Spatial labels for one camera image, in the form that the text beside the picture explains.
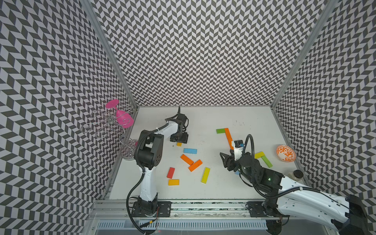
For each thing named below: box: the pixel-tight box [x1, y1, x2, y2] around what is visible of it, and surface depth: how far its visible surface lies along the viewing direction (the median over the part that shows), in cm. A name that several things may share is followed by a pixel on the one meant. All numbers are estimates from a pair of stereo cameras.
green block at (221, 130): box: [215, 128, 226, 134], surface depth 105 cm
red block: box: [166, 166, 176, 179], surface depth 86 cm
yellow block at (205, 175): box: [200, 166, 211, 185], surface depth 86 cm
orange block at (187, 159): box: [180, 154, 194, 166], surface depth 93 cm
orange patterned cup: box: [276, 144, 297, 163], surface depth 93 cm
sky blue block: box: [183, 147, 198, 155], surface depth 95 cm
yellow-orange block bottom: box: [168, 179, 180, 186], surface depth 84 cm
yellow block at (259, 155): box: [254, 151, 266, 159], surface depth 91 cm
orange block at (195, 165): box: [188, 159, 203, 172], surface depth 89 cm
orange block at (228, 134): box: [224, 127, 233, 142], surface depth 104 cm
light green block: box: [261, 155, 273, 168], surface depth 92 cm
